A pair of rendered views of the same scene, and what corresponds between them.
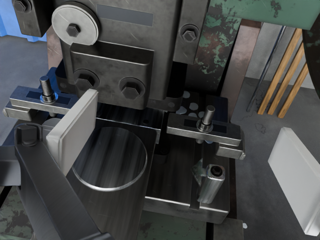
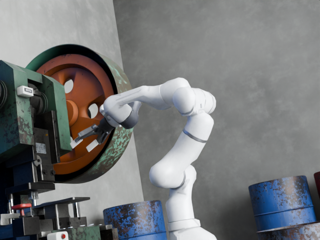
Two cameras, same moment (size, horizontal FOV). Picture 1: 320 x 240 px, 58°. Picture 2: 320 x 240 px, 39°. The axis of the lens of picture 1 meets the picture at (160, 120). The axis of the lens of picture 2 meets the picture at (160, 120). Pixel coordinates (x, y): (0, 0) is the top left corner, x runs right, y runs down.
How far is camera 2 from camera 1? 2.29 m
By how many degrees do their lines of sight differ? 86
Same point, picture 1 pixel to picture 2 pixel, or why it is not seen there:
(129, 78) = (51, 169)
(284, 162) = (90, 146)
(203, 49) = not seen: hidden behind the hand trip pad
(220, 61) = not seen: hidden behind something
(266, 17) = (66, 149)
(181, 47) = (57, 158)
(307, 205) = (95, 142)
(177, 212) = (76, 225)
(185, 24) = (57, 153)
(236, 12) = (63, 148)
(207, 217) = (83, 223)
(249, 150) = not seen: outside the picture
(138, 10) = (45, 156)
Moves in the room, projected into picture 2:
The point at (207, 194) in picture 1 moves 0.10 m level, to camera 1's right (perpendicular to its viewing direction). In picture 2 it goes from (78, 210) to (89, 209)
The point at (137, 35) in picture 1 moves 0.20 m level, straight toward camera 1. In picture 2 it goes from (45, 162) to (81, 154)
